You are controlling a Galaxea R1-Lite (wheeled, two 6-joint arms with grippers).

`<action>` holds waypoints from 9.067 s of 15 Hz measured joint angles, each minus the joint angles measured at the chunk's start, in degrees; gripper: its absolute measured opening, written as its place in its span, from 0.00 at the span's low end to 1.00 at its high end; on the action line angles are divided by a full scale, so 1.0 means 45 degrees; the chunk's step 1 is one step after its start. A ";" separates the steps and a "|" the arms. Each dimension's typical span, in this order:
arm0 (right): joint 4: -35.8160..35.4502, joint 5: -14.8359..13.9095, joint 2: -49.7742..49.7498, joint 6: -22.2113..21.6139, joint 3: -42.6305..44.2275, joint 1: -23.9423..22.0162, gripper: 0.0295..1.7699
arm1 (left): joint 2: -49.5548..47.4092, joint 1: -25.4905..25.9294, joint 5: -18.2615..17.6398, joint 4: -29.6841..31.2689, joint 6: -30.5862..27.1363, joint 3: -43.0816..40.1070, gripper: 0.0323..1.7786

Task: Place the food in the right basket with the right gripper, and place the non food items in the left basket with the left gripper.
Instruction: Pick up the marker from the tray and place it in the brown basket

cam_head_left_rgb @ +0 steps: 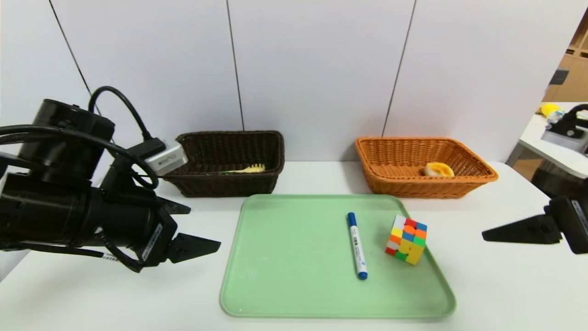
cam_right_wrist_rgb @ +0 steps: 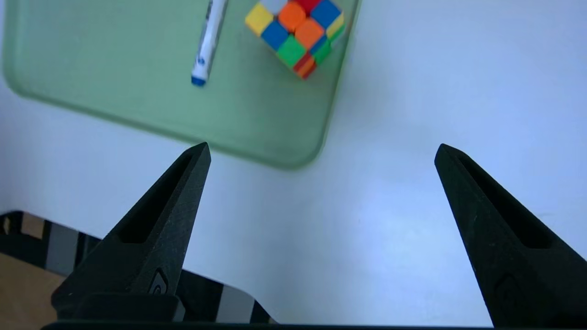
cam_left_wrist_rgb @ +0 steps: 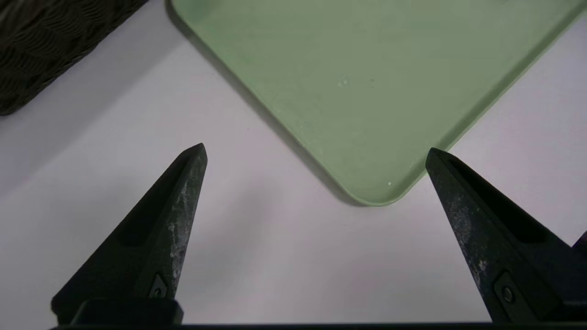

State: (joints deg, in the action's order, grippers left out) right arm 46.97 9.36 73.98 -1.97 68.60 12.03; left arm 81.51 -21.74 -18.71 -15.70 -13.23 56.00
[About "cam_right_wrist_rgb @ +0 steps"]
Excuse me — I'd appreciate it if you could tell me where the white marker with blue cap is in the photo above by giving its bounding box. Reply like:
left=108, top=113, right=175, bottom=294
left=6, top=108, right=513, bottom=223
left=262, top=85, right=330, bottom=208
left=191, top=0, right=228, bottom=87

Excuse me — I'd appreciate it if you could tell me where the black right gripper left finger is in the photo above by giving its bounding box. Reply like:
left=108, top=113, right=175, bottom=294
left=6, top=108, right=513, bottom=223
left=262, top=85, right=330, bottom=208
left=50, top=142, right=211, bottom=321

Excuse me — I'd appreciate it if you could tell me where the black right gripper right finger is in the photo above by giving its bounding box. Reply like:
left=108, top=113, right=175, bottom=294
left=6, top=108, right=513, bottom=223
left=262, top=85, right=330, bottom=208
left=434, top=143, right=587, bottom=329

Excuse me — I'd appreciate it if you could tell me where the pale green plastic tray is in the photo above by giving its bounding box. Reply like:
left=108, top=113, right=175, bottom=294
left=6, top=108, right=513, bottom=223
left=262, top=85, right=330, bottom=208
left=4, top=0, right=360, bottom=170

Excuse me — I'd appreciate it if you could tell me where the multicoloured puzzle cube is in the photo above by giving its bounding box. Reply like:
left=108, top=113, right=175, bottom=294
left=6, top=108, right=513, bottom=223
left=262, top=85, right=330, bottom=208
left=244, top=0, right=346, bottom=80

